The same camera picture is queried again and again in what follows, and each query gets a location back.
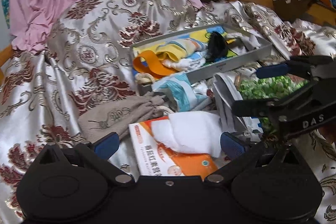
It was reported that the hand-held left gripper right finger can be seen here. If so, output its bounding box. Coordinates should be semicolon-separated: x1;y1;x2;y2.
204;132;303;185

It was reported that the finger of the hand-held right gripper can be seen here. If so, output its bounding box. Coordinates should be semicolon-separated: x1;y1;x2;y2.
256;55;334;80
232;82;319;117

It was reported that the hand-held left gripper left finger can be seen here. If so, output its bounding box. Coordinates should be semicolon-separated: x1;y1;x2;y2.
34;132;134;185

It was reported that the bag of green pieces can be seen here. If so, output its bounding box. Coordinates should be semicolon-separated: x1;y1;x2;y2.
235;74;310;135

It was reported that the white fluffy cloth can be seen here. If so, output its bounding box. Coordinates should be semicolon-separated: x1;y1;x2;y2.
168;112;223;157

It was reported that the grey metal tray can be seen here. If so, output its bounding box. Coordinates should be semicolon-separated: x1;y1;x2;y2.
130;23;273;84

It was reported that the orange cloth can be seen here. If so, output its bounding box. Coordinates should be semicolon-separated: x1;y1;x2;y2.
133;51;176;76

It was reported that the grey cloth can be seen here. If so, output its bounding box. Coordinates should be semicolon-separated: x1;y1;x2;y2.
213;73;255;135

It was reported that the orange white box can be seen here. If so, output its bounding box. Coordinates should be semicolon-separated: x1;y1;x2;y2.
129;116;219;178

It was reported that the small white cloth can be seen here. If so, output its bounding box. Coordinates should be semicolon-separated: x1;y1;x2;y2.
227;32;263;52

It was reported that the black cloth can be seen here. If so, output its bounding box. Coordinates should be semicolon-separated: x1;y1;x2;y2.
207;31;229;60

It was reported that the light blue striped cloth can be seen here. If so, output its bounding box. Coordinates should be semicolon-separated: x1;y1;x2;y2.
152;74;210;111

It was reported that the white blue patterned sock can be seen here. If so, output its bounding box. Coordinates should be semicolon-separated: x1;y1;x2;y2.
163;55;208;72

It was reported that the striped colourful sock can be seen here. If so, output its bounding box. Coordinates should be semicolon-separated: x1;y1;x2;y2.
156;38;210;62

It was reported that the floral satin blanket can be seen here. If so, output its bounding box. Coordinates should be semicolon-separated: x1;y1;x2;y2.
0;0;336;224

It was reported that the beige drawstring bag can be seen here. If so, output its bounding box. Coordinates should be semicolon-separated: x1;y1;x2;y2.
78;91;171;139

